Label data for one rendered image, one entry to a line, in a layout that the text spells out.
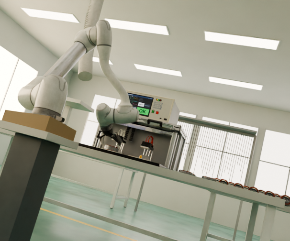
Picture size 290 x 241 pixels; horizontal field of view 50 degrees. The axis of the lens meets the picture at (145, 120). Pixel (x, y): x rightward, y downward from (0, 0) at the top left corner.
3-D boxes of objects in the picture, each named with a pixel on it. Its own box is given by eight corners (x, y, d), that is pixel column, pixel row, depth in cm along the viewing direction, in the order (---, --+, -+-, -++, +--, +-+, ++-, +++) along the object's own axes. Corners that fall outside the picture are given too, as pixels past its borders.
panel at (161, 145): (171, 169, 250) (180, 134, 255) (98, 150, 268) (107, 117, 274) (172, 169, 251) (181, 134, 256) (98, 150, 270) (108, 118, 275)
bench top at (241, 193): (284, 208, 179) (285, 200, 180) (-18, 126, 241) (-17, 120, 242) (262, 204, 275) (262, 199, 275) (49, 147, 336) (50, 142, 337)
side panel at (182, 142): (172, 173, 251) (182, 135, 256) (168, 172, 251) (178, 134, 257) (177, 175, 277) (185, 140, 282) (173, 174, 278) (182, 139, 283)
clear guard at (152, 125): (169, 131, 216) (171, 123, 217) (137, 124, 223) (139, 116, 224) (175, 139, 247) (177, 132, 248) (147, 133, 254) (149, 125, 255)
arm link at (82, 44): (24, 96, 177) (6, 98, 191) (43, 115, 186) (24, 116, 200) (96, 20, 216) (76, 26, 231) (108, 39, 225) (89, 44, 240)
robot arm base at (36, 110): (50, 117, 161) (54, 107, 163) (20, 115, 171) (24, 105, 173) (72, 128, 177) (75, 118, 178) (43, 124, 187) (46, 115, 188)
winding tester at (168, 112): (168, 123, 247) (174, 99, 251) (117, 112, 259) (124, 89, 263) (174, 132, 284) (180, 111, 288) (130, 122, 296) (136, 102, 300)
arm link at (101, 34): (116, 46, 214) (103, 49, 223) (116, 20, 214) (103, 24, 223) (102, 43, 204) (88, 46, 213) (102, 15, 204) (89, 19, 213)
